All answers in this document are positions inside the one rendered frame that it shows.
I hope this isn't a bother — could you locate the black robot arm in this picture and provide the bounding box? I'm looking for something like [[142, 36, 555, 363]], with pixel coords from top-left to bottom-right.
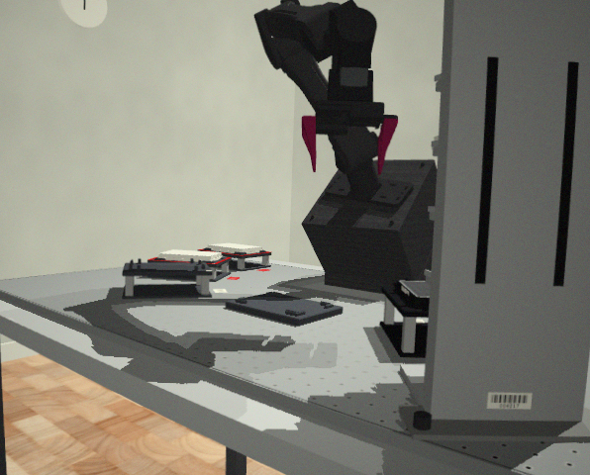
[[254, 0, 414, 208]]

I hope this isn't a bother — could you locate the black cylinder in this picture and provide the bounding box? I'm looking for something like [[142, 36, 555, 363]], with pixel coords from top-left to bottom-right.
[[413, 411, 432, 430]]

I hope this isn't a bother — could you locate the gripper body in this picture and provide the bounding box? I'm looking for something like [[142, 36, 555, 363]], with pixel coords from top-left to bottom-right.
[[315, 100, 398, 136]]

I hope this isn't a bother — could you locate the grey tower with black slots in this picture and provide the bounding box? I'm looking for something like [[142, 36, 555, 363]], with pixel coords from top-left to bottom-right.
[[400, 0, 590, 422]]

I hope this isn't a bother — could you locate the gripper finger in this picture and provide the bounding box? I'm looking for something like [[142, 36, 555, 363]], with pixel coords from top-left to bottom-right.
[[377, 119, 398, 175], [302, 116, 316, 172]]

